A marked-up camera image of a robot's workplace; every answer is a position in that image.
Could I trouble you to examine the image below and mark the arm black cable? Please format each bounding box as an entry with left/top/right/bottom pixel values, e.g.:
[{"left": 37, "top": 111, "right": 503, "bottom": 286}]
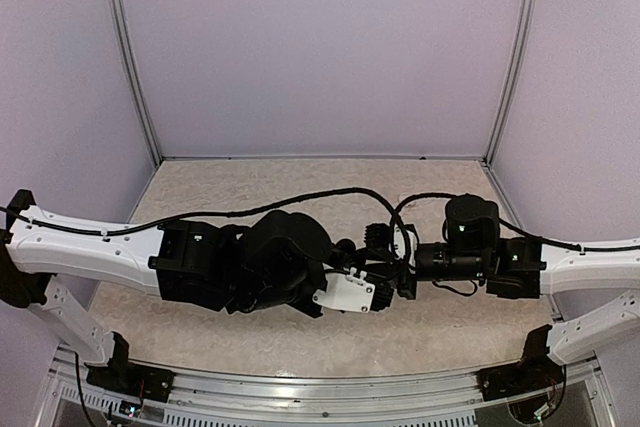
[
  {"left": 389, "top": 191, "right": 640, "bottom": 298},
  {"left": 0, "top": 187, "right": 416, "bottom": 288}
]

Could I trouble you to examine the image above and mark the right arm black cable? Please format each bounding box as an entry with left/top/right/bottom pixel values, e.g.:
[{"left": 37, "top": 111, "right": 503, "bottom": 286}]
[{"left": 389, "top": 191, "right": 640, "bottom": 298}]

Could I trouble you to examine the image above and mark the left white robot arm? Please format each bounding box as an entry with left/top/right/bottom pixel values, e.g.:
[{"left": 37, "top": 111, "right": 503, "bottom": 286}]
[{"left": 1, "top": 190, "right": 376, "bottom": 392}]

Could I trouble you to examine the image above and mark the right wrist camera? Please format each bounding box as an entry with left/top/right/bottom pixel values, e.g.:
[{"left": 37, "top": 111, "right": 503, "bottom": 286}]
[{"left": 364, "top": 223, "right": 418, "bottom": 264}]

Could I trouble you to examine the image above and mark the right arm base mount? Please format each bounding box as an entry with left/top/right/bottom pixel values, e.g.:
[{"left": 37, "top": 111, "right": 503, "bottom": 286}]
[{"left": 477, "top": 362, "right": 565, "bottom": 402}]

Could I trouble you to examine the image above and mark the left aluminium corner post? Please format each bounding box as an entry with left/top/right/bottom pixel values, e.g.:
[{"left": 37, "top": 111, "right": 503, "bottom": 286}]
[{"left": 108, "top": 0, "right": 164, "bottom": 169}]

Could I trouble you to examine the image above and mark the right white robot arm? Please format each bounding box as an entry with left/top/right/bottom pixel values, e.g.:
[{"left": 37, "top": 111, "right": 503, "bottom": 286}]
[{"left": 382, "top": 194, "right": 639, "bottom": 391}]

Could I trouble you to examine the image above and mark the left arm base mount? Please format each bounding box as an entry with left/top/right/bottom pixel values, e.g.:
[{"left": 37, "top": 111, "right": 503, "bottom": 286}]
[{"left": 86, "top": 362, "right": 175, "bottom": 403}]

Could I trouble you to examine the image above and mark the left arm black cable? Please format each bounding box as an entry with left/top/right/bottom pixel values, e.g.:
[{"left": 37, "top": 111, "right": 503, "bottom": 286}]
[{"left": 0, "top": 187, "right": 416, "bottom": 288}]

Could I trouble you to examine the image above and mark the pink earbud charging case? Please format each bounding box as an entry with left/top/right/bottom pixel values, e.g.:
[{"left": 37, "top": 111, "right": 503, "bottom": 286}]
[{"left": 398, "top": 192, "right": 414, "bottom": 201}]

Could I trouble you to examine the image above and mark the right aluminium corner post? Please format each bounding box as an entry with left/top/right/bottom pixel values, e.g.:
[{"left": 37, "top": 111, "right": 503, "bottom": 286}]
[{"left": 483, "top": 0, "right": 536, "bottom": 170}]

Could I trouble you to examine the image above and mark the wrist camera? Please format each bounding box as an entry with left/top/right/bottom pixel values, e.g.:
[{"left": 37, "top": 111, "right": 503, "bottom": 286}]
[
  {"left": 364, "top": 223, "right": 418, "bottom": 264},
  {"left": 311, "top": 269, "right": 395, "bottom": 313}
]

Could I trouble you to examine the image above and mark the aluminium corner post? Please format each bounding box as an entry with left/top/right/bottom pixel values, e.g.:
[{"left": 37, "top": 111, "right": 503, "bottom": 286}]
[
  {"left": 483, "top": 0, "right": 536, "bottom": 170},
  {"left": 108, "top": 0, "right": 164, "bottom": 169}
]

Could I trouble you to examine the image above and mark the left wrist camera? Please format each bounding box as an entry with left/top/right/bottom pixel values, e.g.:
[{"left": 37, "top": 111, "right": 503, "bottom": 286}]
[{"left": 311, "top": 269, "right": 395, "bottom": 313}]

